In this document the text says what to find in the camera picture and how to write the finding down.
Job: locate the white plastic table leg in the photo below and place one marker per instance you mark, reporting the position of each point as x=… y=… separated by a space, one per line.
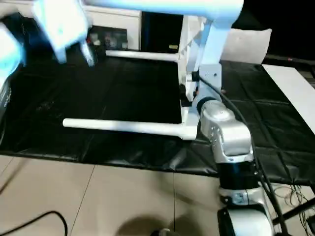
x=123 y=126
x=172 y=7
x=142 y=55

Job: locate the white sideboard cabinet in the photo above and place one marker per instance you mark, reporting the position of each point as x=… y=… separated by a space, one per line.
x=110 y=19

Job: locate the small tan label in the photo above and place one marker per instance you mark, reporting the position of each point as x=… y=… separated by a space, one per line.
x=173 y=46

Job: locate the grey cushion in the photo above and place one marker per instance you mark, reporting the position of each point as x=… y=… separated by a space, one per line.
x=246 y=46

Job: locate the black robot right foot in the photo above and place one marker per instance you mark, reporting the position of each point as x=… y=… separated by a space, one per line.
x=162 y=232

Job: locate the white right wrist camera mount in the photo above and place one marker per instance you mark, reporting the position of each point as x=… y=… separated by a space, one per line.
x=211 y=76

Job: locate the small white jar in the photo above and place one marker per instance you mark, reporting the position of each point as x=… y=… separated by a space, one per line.
x=125 y=44

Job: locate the black sofa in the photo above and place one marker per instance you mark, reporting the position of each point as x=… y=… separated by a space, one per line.
x=162 y=29

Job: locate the white flat board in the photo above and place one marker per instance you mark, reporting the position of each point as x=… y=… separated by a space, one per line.
x=290 y=86

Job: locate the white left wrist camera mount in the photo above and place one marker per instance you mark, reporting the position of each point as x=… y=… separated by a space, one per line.
x=61 y=24

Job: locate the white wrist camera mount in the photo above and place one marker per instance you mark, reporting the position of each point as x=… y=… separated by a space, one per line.
x=61 y=24
x=211 y=76

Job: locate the black floor stand foot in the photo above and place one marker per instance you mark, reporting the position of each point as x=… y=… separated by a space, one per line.
x=295 y=211

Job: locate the white plastic table top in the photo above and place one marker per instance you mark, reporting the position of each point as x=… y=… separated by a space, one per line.
x=192 y=49

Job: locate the black television with red logo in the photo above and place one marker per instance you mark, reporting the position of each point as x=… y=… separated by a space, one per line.
x=290 y=59

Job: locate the black work mat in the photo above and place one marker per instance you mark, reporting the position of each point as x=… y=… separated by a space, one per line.
x=110 y=93

